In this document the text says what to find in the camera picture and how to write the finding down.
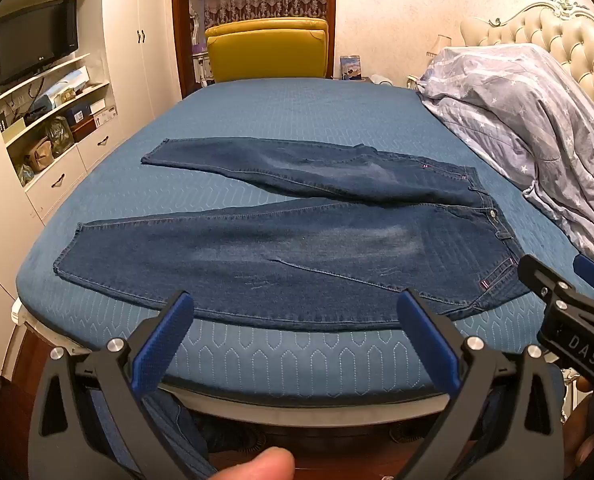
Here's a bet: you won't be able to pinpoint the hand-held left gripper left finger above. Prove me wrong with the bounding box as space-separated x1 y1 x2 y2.
28 290 218 480

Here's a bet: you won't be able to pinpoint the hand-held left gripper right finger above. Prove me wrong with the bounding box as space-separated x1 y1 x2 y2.
396 287 570 480

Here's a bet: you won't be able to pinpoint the blue denim pants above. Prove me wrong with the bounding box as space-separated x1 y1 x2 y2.
53 137 533 333

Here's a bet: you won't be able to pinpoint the person's left hand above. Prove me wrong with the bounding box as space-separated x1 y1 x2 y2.
212 447 296 480

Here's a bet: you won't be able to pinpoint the dark blue cloth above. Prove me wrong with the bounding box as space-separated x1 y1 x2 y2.
149 390 258 456

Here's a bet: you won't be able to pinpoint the grey star-print duvet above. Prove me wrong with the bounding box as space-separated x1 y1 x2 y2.
417 42 594 281

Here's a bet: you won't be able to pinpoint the tan handbag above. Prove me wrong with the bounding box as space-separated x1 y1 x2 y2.
27 140 55 173

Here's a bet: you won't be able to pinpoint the dark red box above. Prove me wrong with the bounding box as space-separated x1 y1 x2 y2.
72 117 98 141

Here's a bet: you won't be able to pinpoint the green plastic bag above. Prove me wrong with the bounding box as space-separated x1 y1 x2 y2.
47 116 75 158

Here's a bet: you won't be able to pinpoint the cream tufted headboard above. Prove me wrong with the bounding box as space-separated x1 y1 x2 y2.
460 0 594 126

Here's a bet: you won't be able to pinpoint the white shoe box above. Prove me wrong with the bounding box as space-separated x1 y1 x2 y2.
89 99 115 123

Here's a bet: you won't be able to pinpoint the dark blue box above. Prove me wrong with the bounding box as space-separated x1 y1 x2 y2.
64 100 95 123

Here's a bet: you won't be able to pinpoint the small pale box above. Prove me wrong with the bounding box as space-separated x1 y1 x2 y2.
0 115 25 143

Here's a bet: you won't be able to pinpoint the bed with blue quilted cover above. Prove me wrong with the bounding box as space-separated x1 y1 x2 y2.
12 79 594 411

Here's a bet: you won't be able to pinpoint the flat white box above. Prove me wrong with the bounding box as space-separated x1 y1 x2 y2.
44 66 90 98

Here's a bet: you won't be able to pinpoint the white wardrobe cabinet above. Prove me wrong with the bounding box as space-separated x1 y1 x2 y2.
0 0 183 376

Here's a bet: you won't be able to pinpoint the yellow armchair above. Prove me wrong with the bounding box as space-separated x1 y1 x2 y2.
204 16 329 83

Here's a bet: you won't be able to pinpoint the black flat-screen television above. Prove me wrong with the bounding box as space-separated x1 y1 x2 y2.
0 0 79 88

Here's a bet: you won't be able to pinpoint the dark wooden door frame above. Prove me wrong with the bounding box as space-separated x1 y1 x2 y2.
171 0 338 101

